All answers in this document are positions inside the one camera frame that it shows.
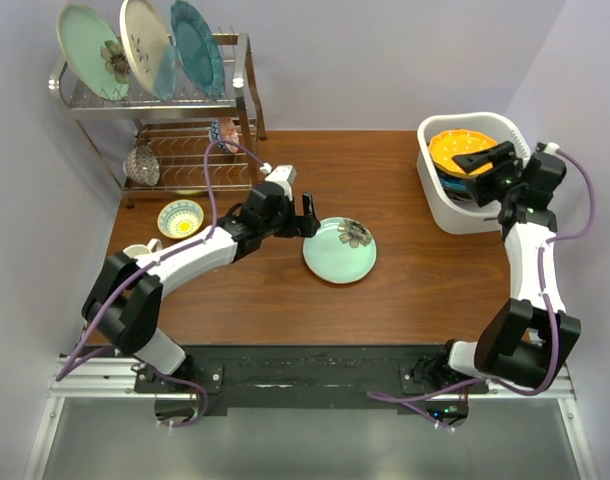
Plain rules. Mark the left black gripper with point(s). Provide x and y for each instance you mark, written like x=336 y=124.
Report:
x=304 y=225

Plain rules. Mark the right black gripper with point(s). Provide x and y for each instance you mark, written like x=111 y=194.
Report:
x=496 y=155

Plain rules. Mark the bright blue dotted plate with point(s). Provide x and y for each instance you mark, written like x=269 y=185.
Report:
x=452 y=183

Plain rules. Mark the orange dotted plate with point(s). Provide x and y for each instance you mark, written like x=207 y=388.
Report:
x=449 y=143

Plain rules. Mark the white plate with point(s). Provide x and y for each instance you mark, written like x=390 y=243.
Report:
x=342 y=251

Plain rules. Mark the black rimmed cream plate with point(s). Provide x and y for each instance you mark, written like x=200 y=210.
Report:
x=459 y=196

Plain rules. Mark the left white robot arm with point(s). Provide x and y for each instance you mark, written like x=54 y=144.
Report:
x=125 y=301

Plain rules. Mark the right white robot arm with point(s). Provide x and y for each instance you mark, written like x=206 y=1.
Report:
x=528 y=341

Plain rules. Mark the white plastic bin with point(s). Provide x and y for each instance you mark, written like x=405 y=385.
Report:
x=463 y=217

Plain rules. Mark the metal dish rack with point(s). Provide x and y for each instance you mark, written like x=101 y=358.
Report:
x=177 y=130

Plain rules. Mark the yellow blue patterned bowl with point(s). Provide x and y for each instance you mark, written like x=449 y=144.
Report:
x=180 y=219

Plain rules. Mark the blue orange patterned bowl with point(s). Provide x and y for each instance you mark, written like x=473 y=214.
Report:
x=225 y=131

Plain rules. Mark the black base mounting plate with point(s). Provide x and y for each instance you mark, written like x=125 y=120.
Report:
x=316 y=377

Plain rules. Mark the cream ceramic mug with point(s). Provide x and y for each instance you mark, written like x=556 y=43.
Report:
x=136 y=250

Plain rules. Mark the grey patterned bowl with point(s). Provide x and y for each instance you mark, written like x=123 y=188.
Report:
x=142 y=166

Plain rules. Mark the small light blue plate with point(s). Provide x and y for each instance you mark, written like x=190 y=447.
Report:
x=166 y=76

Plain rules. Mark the teal scalloped plate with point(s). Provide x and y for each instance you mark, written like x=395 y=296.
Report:
x=197 y=50

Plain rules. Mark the cream floral plate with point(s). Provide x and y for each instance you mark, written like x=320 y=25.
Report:
x=144 y=36

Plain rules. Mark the mint green flower plate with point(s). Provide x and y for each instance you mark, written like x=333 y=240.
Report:
x=93 y=51

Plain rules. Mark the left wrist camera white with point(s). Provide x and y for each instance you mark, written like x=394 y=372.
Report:
x=283 y=175

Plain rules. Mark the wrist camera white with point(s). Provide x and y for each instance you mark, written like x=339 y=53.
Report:
x=283 y=175
x=549 y=148

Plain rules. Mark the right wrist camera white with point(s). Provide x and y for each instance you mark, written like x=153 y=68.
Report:
x=549 y=148

